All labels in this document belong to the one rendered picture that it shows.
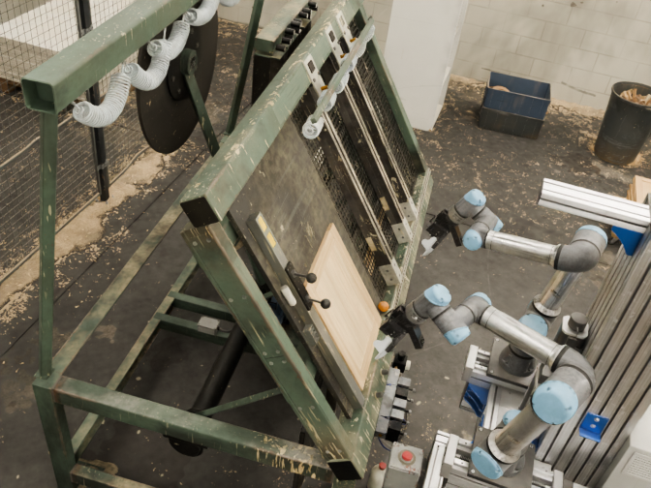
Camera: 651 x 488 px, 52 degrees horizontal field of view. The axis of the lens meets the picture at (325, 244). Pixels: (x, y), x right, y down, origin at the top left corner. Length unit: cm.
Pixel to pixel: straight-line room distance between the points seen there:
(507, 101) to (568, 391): 495
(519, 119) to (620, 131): 90
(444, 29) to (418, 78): 51
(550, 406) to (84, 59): 168
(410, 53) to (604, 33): 219
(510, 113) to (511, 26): 117
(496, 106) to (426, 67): 86
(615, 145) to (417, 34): 212
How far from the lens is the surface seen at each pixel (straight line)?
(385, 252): 322
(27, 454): 384
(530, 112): 681
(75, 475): 351
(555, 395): 203
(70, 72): 210
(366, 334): 298
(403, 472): 264
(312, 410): 248
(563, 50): 766
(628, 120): 671
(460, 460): 266
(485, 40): 768
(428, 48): 629
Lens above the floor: 309
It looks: 39 degrees down
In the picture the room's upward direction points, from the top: 8 degrees clockwise
